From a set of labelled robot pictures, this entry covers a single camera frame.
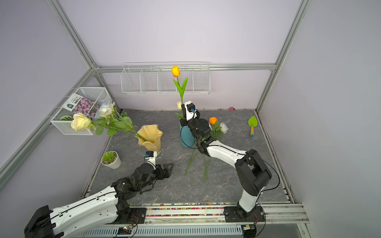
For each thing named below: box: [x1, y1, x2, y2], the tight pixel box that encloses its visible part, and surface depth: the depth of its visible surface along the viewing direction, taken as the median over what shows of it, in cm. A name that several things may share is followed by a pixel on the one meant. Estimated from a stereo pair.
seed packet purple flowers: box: [61, 92, 101, 120], surface depth 75 cm
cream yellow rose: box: [71, 112, 147, 142], surface depth 62 cm
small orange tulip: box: [171, 65, 189, 105], surface depth 68 cm
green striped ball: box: [59, 115, 74, 121], surface depth 72 cm
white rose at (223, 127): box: [219, 121, 229, 134], surface depth 106 cm
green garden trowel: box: [248, 115, 258, 138], surface depth 115 cm
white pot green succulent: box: [100, 150, 122, 170], surface depth 86 cm
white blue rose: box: [91, 101, 141, 138], surface depth 72 cm
